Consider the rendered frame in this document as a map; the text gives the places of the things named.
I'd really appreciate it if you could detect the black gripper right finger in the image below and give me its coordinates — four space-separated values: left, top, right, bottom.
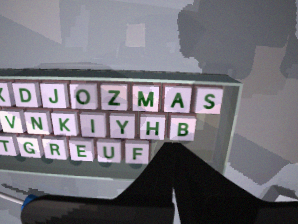
173 142 298 224

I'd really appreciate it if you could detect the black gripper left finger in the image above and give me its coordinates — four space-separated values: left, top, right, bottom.
20 142 175 224

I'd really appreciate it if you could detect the white keyboard with green letter keys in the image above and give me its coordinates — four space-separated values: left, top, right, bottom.
0 68 244 182

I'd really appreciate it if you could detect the blue stylus with white tip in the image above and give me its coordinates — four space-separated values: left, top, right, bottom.
0 192 38 210

